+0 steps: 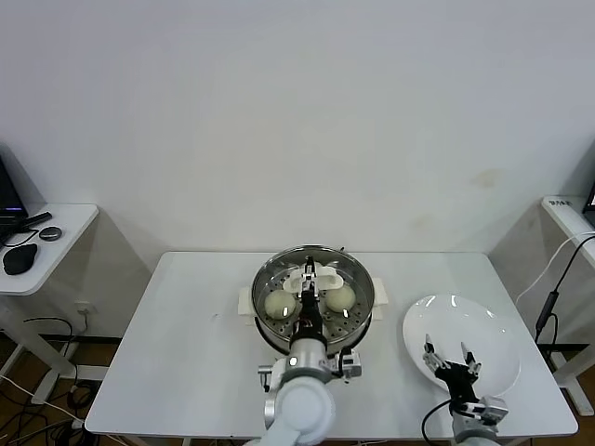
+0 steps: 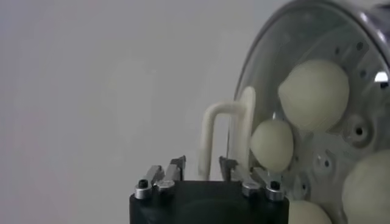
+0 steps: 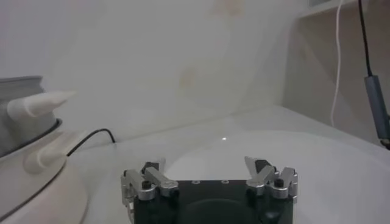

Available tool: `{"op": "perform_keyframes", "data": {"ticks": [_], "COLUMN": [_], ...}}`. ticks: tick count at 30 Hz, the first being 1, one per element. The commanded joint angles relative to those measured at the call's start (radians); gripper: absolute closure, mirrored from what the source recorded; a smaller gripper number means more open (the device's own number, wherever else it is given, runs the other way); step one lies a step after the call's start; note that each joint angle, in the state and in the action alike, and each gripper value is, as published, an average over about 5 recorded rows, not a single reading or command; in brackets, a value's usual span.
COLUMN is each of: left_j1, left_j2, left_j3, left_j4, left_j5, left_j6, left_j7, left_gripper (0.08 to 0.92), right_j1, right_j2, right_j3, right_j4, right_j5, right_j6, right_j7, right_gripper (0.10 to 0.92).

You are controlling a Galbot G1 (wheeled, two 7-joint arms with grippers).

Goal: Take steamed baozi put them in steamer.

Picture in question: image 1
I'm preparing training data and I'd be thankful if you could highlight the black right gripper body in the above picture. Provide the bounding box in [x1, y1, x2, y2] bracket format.
[434, 361, 480, 404]

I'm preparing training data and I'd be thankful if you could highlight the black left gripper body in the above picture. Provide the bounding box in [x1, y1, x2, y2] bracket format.
[292, 296, 326, 343]

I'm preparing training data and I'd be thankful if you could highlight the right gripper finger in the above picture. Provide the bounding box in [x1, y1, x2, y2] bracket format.
[421, 331, 446, 373]
[459, 341, 483, 376]

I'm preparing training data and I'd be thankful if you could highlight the white steamed baozi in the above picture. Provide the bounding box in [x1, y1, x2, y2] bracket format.
[263, 290, 298, 321]
[324, 283, 357, 312]

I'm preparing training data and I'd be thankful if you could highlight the stainless steel steamer basket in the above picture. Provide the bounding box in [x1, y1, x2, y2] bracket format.
[252, 244, 375, 359]

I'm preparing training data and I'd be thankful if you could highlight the white round plate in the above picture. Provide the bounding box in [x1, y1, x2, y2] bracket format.
[402, 294, 522, 396]

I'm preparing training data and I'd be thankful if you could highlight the white electric cooker base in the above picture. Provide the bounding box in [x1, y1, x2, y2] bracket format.
[237, 278, 390, 373]

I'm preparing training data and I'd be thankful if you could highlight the white side table with mouse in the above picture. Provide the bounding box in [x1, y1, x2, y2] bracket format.
[0, 203, 99, 405]

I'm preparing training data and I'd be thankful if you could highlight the black stick remote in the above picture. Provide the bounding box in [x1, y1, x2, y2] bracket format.
[20, 212, 52, 229]

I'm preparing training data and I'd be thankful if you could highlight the black computer mouse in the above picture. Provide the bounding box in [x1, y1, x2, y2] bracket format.
[2, 243, 38, 276]

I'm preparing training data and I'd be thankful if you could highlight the black laptop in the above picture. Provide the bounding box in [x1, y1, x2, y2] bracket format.
[0, 155, 27, 233]

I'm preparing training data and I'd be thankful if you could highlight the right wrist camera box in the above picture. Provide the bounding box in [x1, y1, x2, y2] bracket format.
[464, 394, 509, 426]

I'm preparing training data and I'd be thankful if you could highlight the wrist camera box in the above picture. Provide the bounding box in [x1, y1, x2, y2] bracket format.
[464, 394, 509, 426]
[335, 350, 364, 385]

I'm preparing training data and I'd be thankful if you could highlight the thin right wrist cable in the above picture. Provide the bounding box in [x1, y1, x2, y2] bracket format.
[421, 400, 455, 446]

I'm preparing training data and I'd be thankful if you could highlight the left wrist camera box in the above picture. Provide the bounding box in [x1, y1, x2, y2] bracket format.
[335, 350, 364, 385]

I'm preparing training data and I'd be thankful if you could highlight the black cable with adapter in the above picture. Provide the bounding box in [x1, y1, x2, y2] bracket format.
[534, 234, 595, 345]

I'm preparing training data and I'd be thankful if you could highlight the white power cable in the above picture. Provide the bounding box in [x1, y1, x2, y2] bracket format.
[513, 227, 595, 306]

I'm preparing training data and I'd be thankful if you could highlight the black looping floor cable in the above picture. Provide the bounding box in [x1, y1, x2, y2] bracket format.
[22, 317, 78, 373]

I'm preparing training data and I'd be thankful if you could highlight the black floor cable bundle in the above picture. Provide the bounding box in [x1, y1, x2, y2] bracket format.
[0, 375, 97, 446]

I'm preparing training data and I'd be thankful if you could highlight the white floor cable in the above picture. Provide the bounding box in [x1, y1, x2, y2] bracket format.
[0, 374, 87, 426]

